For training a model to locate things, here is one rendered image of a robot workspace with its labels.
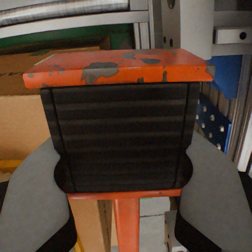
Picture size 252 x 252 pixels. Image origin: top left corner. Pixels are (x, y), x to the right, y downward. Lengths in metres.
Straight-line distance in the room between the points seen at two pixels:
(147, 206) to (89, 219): 1.58
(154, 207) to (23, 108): 1.82
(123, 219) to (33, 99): 0.19
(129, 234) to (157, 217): 1.97
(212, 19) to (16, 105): 0.26
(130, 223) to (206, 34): 0.19
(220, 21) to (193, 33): 0.04
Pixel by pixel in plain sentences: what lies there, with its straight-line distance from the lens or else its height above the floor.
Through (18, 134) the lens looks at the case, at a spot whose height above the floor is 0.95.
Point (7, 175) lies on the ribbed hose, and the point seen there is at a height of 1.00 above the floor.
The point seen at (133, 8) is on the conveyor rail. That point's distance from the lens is 0.59.
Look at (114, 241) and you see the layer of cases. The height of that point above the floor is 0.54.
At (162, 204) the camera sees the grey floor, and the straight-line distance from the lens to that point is 2.00.
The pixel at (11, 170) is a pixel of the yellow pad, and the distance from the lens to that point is 0.35.
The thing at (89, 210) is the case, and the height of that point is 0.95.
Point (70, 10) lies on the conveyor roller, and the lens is 0.65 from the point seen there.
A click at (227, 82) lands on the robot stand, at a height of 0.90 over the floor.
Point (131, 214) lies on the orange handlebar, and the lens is 0.17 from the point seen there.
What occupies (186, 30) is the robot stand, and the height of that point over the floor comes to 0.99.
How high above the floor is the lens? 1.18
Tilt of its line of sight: 60 degrees down
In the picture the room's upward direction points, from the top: 177 degrees clockwise
